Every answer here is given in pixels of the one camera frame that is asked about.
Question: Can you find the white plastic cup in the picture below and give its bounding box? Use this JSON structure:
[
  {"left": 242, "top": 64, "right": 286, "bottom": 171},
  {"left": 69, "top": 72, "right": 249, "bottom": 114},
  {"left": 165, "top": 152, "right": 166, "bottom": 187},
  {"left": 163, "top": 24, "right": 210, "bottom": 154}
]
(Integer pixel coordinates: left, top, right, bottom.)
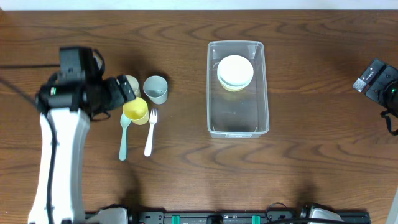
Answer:
[{"left": 126, "top": 75, "right": 141, "bottom": 97}]

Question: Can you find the yellow plastic cup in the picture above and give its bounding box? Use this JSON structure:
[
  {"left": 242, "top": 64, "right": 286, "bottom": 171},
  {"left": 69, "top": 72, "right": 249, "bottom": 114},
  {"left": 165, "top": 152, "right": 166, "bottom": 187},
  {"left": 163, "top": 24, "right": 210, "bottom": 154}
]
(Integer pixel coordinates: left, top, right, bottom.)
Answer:
[{"left": 123, "top": 97, "right": 149, "bottom": 125}]

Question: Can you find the yellow plastic bowl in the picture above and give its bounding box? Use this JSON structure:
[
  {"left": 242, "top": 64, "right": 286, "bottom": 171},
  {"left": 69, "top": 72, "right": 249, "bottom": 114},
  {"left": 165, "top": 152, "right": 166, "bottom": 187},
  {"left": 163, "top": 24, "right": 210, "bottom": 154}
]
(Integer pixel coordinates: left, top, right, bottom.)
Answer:
[{"left": 219, "top": 80, "right": 250, "bottom": 92}]

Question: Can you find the white plastic bowl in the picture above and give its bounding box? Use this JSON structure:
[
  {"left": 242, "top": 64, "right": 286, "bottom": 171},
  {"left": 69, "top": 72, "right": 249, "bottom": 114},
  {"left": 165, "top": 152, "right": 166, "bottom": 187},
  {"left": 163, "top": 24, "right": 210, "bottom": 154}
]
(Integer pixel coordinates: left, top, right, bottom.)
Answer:
[{"left": 217, "top": 55, "right": 254, "bottom": 86}]

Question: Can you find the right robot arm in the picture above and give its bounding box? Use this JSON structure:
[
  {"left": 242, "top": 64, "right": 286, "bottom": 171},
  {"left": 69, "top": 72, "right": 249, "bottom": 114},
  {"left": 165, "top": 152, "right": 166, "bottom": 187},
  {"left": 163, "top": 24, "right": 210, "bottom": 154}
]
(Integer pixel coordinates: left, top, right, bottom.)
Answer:
[{"left": 297, "top": 59, "right": 397, "bottom": 223}]

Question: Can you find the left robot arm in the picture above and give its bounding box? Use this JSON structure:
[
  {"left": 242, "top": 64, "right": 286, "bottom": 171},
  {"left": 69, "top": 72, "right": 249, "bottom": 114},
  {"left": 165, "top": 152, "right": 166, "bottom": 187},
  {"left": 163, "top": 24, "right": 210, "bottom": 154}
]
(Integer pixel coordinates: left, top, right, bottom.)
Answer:
[{"left": 28, "top": 47, "right": 137, "bottom": 223}]

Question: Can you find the clear plastic container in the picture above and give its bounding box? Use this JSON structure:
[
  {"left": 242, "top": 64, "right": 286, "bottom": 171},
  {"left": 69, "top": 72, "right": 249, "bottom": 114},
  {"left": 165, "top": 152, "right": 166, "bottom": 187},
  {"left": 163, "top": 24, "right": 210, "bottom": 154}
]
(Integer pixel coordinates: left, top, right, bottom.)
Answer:
[{"left": 206, "top": 40, "right": 269, "bottom": 138}]

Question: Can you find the mint green plastic spoon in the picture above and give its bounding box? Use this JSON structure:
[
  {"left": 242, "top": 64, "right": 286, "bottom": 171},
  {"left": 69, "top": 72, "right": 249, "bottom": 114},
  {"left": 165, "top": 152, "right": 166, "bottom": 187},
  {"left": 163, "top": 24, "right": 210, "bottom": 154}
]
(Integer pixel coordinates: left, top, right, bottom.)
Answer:
[{"left": 119, "top": 114, "right": 131, "bottom": 161}]

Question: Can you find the grey plastic cup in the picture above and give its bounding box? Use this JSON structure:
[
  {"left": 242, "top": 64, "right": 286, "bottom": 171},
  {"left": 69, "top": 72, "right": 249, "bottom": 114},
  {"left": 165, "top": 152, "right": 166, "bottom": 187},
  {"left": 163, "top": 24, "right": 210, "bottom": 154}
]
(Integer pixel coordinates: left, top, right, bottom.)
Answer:
[{"left": 143, "top": 75, "right": 168, "bottom": 105}]

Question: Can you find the white plastic fork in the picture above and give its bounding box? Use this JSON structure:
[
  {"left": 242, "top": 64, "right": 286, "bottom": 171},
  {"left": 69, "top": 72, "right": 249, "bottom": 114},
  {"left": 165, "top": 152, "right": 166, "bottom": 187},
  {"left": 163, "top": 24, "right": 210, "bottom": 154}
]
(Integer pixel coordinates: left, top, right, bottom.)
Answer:
[{"left": 144, "top": 108, "right": 158, "bottom": 157}]

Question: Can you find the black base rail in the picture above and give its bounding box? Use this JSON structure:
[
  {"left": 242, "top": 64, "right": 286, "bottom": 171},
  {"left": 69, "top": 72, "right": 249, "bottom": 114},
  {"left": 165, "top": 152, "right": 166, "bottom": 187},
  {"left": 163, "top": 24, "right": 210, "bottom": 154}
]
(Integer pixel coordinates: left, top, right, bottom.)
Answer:
[{"left": 85, "top": 210, "right": 371, "bottom": 224}]

